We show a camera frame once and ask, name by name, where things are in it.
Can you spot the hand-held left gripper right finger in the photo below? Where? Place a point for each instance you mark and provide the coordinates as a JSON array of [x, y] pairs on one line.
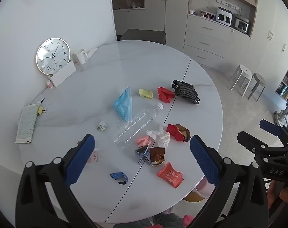
[[204, 161]]

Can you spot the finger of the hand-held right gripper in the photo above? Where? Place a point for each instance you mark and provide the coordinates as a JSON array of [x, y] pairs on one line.
[[269, 127], [250, 142]]

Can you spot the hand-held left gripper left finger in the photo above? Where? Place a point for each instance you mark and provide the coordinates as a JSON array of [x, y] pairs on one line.
[[81, 159]]

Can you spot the small pink packet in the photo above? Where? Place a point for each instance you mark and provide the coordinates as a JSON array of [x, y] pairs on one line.
[[94, 156]]

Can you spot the round plastic waste bin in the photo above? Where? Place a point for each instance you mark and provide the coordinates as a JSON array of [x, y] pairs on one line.
[[202, 190]]

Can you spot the orange snack packet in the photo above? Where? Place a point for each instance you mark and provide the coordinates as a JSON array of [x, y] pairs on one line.
[[170, 174]]

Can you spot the small paper ball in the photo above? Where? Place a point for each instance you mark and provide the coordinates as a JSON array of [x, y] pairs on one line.
[[102, 125]]

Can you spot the red and brown wrapper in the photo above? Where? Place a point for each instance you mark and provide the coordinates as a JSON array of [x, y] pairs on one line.
[[174, 130]]

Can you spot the brown snack wrapper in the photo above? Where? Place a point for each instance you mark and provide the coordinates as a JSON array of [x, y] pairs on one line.
[[157, 155]]

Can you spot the white tissue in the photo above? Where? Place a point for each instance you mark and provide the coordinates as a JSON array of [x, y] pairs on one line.
[[161, 139]]

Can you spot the blue picture wrapper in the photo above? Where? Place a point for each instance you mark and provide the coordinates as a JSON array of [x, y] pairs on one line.
[[140, 152]]

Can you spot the pink paper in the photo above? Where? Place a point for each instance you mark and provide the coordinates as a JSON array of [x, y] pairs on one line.
[[143, 141]]

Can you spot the clear plastic bottle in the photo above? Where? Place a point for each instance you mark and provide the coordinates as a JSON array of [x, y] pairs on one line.
[[136, 123]]

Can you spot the blue face mask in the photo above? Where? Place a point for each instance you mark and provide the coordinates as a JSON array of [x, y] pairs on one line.
[[122, 105]]

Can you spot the person's right hand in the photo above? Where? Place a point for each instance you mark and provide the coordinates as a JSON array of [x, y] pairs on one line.
[[286, 192]]

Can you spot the grey wheeled stand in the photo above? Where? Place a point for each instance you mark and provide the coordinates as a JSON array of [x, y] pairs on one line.
[[285, 114]]

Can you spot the open bookshelf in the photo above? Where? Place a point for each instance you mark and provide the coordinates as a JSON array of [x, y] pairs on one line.
[[286, 85]]

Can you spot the grey plastic stool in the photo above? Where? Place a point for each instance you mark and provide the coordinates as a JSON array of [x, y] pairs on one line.
[[259, 77]]

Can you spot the white plastic stool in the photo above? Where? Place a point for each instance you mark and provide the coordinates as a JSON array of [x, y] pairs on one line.
[[243, 70]]

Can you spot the yellow binder clip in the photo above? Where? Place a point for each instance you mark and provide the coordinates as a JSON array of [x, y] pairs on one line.
[[40, 110]]

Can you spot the printed paper booklet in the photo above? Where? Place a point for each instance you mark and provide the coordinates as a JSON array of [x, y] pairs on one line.
[[26, 123]]

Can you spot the small clear plastic bag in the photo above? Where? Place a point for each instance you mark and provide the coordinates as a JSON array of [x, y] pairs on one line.
[[41, 99]]

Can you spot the black foam net sleeve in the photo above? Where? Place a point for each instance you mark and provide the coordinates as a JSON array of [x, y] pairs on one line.
[[185, 91]]

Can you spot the beige wardrobe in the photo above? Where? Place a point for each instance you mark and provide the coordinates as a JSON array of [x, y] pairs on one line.
[[269, 52]]

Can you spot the red crumpled paper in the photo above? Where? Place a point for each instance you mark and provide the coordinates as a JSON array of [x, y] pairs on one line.
[[164, 94]]

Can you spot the small pink jar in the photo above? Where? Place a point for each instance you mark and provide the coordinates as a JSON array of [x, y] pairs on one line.
[[49, 83]]

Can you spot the white cardboard box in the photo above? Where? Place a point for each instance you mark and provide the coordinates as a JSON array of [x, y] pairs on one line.
[[63, 73]]

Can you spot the yellow crumpled paper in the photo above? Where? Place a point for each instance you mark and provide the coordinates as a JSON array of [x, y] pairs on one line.
[[146, 93]]

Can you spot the white mug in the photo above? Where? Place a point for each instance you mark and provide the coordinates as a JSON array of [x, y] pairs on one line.
[[79, 57]]

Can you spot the beige drawer cabinet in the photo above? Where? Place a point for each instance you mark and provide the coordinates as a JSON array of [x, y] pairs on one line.
[[205, 42]]

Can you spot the silver toaster oven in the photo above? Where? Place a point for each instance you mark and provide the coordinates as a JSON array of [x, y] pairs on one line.
[[241, 25]]

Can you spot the white countertop appliance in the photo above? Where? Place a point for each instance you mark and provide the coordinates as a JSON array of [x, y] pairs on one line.
[[224, 16]]

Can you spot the grey dining chair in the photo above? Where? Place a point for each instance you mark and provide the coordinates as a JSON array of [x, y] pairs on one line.
[[144, 35]]

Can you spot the small white cup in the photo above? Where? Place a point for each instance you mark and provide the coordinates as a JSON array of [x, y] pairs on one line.
[[192, 11]]

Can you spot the beige tall cabinet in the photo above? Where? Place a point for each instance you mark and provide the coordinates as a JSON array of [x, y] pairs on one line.
[[174, 9]]

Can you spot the round white wall clock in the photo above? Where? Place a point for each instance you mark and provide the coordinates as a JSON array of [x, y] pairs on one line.
[[52, 57]]

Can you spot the white wall hook rail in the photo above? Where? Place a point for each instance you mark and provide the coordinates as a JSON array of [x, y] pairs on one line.
[[229, 4]]

